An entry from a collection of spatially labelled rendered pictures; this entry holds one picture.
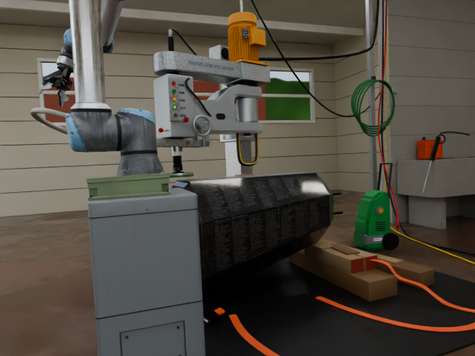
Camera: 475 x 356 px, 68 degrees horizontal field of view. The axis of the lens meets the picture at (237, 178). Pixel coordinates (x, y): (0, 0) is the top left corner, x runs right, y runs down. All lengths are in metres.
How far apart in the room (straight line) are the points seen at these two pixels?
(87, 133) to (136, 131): 0.18
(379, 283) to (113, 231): 1.80
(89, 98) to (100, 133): 0.14
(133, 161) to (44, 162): 7.25
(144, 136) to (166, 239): 0.42
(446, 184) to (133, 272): 4.16
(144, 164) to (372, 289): 1.71
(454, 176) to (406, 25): 2.13
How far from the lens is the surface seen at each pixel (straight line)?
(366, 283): 2.54
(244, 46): 2.94
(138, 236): 1.38
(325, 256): 2.85
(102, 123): 1.47
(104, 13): 1.83
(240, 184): 2.48
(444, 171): 4.94
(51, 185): 8.68
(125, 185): 1.40
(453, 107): 6.06
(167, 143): 2.43
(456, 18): 6.37
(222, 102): 2.67
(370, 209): 3.81
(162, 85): 2.51
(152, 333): 1.50
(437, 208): 5.03
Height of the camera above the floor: 0.97
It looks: 3 degrees down
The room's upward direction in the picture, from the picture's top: 3 degrees counter-clockwise
